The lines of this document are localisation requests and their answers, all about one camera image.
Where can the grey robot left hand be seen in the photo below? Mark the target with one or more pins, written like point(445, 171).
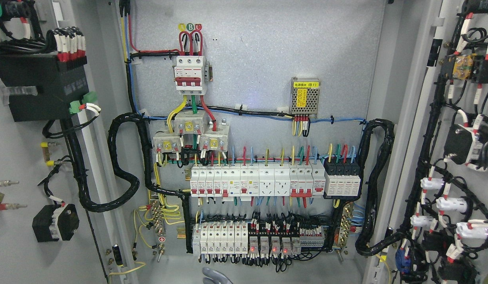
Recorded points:
point(212, 276)

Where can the grey cabinet door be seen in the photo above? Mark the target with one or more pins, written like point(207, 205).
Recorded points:
point(431, 223)
point(22, 259)

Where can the lower relay terminal row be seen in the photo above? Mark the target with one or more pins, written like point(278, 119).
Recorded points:
point(259, 240)

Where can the white socket breaker row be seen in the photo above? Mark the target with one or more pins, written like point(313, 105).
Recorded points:
point(257, 180)

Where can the grey current transformers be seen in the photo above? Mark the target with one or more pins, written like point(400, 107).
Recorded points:
point(190, 130)

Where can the black surge protector block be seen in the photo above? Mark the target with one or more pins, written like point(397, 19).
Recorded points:
point(342, 180)

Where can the white red main breaker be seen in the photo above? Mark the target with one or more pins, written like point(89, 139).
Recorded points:
point(191, 75)

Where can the metal mesh power supply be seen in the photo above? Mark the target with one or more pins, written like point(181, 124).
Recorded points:
point(305, 93)

